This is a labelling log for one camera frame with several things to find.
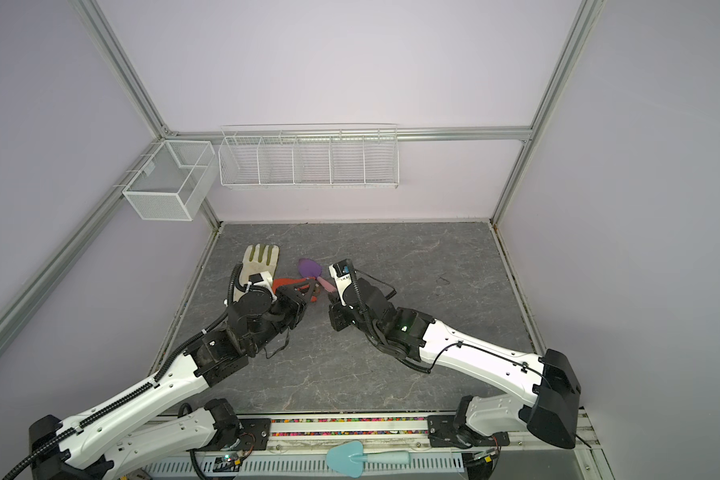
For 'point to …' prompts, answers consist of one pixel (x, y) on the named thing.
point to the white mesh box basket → (176, 182)
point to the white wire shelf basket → (310, 156)
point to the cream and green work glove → (259, 258)
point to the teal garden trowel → (348, 457)
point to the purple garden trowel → (311, 269)
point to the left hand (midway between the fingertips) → (318, 288)
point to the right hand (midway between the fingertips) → (329, 298)
